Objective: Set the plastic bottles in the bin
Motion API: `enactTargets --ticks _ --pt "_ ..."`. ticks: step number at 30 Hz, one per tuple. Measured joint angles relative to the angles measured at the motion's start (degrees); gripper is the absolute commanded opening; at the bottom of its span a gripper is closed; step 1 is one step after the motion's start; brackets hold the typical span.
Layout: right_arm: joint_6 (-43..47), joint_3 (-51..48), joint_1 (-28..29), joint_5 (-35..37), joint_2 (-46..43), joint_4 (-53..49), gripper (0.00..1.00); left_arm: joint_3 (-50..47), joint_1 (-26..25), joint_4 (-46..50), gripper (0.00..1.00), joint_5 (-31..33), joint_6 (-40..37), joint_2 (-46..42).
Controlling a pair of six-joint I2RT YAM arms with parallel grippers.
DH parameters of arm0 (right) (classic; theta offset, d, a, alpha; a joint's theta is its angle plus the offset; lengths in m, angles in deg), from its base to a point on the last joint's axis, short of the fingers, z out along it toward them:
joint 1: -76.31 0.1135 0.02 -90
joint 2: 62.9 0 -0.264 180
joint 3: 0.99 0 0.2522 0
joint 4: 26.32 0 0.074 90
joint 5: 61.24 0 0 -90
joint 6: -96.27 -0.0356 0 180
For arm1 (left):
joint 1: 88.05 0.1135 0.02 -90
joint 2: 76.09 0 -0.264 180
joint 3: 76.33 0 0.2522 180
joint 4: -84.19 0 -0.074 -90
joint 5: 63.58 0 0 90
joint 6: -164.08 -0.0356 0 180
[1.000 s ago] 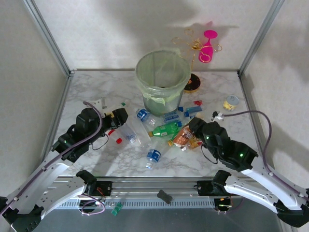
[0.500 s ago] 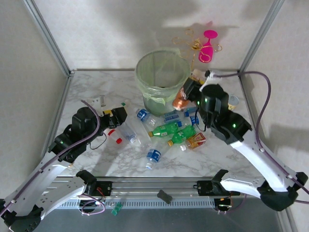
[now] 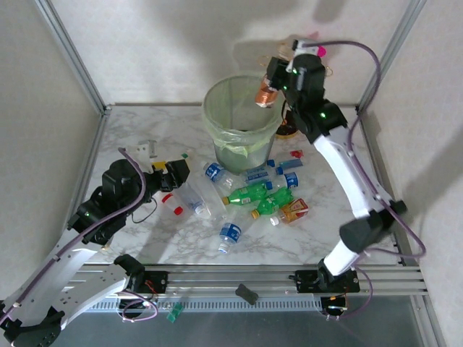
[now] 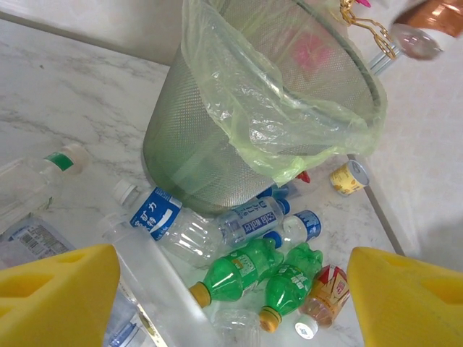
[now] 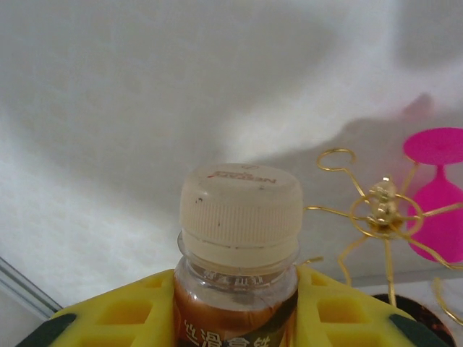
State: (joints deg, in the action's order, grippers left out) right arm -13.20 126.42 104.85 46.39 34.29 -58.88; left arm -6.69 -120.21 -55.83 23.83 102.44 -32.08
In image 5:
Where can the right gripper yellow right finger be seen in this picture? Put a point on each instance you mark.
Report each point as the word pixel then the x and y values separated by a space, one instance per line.
pixel 343 318

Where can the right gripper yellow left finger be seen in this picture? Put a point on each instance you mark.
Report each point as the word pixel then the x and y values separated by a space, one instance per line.
pixel 108 321

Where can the brown coffee bottle cream cap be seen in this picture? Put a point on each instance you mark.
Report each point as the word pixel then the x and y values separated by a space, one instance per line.
pixel 238 217

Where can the pink plastic wine glass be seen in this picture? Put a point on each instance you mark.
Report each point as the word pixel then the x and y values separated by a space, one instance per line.
pixel 437 224

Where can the aluminium frame post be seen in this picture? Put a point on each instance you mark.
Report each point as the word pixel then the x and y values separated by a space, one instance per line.
pixel 25 285

